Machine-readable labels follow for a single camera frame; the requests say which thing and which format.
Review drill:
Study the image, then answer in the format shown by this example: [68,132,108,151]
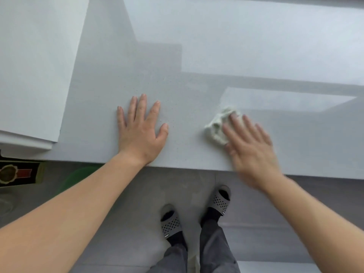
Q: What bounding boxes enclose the person's right hand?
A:
[222,112,285,194]

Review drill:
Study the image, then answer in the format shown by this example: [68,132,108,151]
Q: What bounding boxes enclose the person's left hand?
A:
[116,93,169,166]

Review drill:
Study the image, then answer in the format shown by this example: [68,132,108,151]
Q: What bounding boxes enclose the white cleaning cloth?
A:
[204,106,244,145]

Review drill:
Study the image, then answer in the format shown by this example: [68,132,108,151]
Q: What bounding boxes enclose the person's left forearm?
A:
[0,152,147,273]

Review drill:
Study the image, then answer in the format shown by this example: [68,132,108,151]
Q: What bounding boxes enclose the person's right forearm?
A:
[264,175,364,273]

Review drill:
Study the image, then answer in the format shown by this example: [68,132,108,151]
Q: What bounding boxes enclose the grey perforated right slipper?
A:
[207,184,231,217]

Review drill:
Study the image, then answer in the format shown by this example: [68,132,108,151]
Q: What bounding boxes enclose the grey perforated slipper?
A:
[160,204,184,240]
[207,184,231,217]

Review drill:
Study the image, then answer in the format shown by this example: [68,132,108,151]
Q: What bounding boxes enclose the green plastic basin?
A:
[55,165,104,196]

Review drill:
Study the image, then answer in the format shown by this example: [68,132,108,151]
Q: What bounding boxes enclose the grey perforated left slipper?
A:
[160,204,184,240]

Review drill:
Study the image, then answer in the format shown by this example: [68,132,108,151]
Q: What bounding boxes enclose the grey trousers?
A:
[147,218,241,273]

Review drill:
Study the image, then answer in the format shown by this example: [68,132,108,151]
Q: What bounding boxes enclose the black left sock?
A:
[161,210,188,251]

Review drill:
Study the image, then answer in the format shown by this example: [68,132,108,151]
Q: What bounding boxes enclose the black yellow-edged box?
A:
[0,156,46,188]

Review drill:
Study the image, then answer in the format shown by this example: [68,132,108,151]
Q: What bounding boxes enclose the clear plastic cup with handle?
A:
[0,187,17,217]

